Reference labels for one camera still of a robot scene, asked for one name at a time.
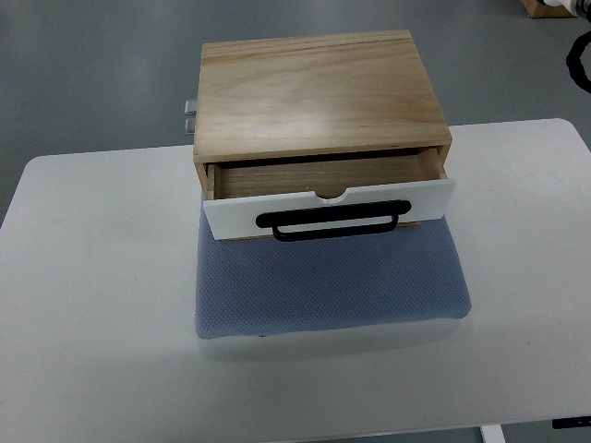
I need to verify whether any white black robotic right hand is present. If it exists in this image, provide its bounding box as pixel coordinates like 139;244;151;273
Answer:
542;0;590;21

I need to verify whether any white drawer black handle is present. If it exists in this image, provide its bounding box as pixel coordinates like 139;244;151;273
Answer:
201;147;458;244

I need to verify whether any wooden drawer cabinet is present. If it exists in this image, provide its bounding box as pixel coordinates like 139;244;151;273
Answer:
193;30;452;242

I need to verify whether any cardboard box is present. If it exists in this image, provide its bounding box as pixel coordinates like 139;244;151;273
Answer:
520;0;574;18

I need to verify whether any upper silver clamp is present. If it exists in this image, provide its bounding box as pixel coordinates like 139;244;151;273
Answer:
184;99;197;115

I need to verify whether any silver clamp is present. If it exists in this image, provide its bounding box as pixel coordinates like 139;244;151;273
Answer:
185;117;196;135
184;99;197;115

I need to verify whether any lower silver clamp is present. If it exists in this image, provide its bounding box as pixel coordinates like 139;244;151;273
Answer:
185;117;196;135

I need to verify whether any black table control panel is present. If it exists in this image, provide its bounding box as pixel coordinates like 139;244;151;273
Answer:
551;415;591;429

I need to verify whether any blue mesh cushion pad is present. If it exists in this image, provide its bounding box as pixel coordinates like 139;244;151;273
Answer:
195;216;472;340

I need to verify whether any white table leg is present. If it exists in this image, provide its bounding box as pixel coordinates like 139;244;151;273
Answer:
479;425;506;443

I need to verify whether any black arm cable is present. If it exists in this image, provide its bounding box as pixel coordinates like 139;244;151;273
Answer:
565;32;591;96

